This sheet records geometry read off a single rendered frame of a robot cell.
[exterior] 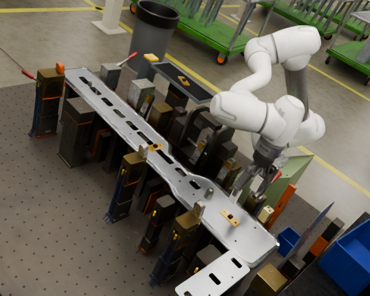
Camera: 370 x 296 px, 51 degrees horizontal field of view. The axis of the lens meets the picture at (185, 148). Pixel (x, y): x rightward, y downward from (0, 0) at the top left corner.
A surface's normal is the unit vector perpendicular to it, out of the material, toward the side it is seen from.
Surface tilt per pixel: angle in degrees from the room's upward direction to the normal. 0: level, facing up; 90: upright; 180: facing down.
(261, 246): 0
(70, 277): 0
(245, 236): 0
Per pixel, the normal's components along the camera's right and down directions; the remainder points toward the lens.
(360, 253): 0.31, -0.77
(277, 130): -0.07, 0.56
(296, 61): 0.09, 0.84
